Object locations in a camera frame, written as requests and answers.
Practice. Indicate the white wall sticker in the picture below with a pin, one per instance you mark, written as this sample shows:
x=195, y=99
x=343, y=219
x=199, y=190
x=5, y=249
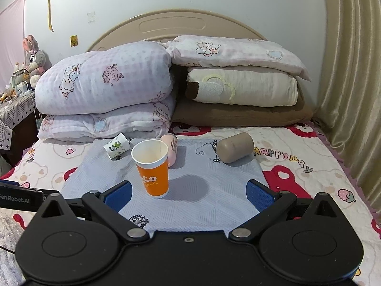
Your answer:
x=91, y=17

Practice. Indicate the yellow tape strip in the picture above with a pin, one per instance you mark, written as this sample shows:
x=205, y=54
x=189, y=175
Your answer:
x=50, y=12

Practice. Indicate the grey fuzzy blanket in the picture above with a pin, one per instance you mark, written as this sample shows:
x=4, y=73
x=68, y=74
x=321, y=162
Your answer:
x=7, y=269

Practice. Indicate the pink wall cloth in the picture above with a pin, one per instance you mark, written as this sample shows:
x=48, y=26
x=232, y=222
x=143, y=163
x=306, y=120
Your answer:
x=10, y=35

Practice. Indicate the grey plush rabbit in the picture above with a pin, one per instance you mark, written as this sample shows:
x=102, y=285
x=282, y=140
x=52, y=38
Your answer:
x=35, y=60

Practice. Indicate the beige curtain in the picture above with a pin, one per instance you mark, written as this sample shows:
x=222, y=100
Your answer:
x=351, y=80

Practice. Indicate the folded pink checked quilt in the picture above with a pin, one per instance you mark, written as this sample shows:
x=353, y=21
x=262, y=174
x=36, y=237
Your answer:
x=119, y=74

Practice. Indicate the beige headboard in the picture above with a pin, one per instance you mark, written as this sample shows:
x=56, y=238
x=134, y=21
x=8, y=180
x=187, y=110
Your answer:
x=178, y=23

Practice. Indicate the orange paper cup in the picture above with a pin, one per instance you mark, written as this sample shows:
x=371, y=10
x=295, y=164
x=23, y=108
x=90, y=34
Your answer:
x=153, y=181

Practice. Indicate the beige cup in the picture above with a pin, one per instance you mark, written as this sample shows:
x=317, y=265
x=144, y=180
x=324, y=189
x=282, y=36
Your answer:
x=235, y=148

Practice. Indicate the cream pillow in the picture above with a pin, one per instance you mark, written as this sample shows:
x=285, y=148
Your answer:
x=268, y=89

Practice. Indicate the yellow wall sticker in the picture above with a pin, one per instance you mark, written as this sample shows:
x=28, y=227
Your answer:
x=73, y=41

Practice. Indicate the brown pillow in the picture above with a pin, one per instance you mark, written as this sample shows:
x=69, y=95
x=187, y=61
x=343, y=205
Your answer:
x=238, y=113

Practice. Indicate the pink cup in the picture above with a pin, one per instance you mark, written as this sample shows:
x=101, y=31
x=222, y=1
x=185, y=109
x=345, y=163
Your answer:
x=173, y=146

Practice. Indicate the pink white bear pillow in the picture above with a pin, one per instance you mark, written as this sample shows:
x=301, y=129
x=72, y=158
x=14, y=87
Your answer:
x=238, y=53

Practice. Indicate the blue face mask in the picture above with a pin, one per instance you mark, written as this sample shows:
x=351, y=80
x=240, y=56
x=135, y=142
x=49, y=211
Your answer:
x=39, y=122

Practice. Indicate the dark wooden nightstand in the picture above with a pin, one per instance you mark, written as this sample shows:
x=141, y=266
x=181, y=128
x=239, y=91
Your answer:
x=21, y=138

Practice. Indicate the cluttered bedside table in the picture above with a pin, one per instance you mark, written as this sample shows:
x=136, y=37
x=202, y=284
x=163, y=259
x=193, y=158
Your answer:
x=15, y=110

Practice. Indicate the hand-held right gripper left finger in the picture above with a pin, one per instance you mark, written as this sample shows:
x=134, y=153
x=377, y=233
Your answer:
x=120, y=195

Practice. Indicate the white paper cup green print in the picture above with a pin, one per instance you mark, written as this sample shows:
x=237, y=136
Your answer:
x=114, y=148

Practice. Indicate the grey patterned mat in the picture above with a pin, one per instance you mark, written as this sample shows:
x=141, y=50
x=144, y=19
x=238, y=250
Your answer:
x=193, y=208

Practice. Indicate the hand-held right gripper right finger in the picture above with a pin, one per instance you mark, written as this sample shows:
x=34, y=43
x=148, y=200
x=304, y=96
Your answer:
x=259, y=196

